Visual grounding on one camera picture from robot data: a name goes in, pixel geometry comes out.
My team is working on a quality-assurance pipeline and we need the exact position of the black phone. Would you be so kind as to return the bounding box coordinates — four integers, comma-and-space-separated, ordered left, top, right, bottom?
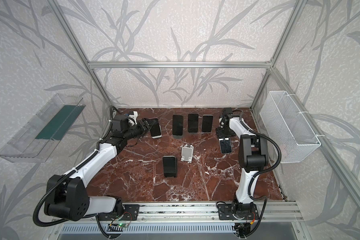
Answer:
163, 156, 177, 176
173, 115, 184, 136
188, 114, 199, 133

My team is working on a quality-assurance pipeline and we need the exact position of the silver-edged phone rear right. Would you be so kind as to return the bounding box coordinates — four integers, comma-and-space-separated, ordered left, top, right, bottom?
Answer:
202, 115, 214, 133

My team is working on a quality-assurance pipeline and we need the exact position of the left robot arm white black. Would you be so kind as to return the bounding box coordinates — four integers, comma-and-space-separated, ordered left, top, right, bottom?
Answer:
33, 115, 158, 227

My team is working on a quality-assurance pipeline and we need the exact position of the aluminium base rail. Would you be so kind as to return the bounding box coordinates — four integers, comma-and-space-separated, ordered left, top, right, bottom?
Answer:
49, 201, 305, 224

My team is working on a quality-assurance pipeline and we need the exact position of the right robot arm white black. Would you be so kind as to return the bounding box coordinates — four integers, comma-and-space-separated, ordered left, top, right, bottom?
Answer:
216, 108, 268, 204

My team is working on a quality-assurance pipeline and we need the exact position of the grey round-base stand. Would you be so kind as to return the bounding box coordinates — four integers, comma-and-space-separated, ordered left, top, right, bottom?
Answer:
172, 135, 184, 140

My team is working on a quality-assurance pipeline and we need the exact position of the white wire mesh basket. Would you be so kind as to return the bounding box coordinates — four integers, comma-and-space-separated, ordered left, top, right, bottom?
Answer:
260, 91, 321, 164

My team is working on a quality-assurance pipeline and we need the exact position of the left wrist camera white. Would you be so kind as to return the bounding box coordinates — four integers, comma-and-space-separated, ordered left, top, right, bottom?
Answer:
128, 111, 138, 121

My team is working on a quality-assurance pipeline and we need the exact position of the black phone on grey stand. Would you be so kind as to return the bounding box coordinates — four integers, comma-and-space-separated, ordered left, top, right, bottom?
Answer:
173, 115, 184, 136

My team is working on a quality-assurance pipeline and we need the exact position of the black phone front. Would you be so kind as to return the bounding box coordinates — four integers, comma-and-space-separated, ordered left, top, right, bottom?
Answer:
163, 156, 177, 176

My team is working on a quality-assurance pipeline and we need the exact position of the black phone rear middle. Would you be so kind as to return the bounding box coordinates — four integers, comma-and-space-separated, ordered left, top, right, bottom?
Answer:
188, 114, 199, 133

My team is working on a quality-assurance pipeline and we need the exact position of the white folding phone stand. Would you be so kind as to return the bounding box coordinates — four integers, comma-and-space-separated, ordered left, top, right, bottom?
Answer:
181, 144, 194, 163

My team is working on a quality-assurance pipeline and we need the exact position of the aluminium frame crossbar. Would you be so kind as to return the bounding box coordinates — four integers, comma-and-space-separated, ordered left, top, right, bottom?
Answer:
88, 62, 271, 69

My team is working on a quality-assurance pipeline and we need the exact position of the clear plastic wall bin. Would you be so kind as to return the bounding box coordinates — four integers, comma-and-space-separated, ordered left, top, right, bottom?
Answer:
0, 94, 86, 163

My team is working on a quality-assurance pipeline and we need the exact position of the purple-edged phone far left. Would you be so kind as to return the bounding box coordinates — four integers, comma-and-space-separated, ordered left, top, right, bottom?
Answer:
150, 118, 162, 137

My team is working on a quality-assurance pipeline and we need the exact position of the green circuit board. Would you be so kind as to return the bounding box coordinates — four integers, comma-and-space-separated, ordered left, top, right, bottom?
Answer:
109, 223, 130, 230

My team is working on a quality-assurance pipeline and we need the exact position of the white-edged phone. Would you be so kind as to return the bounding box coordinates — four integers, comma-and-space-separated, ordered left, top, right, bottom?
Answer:
219, 138, 232, 155

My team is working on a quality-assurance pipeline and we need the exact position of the right black corrugated cable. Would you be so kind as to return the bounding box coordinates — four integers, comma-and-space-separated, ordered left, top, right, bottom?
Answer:
232, 109, 283, 202

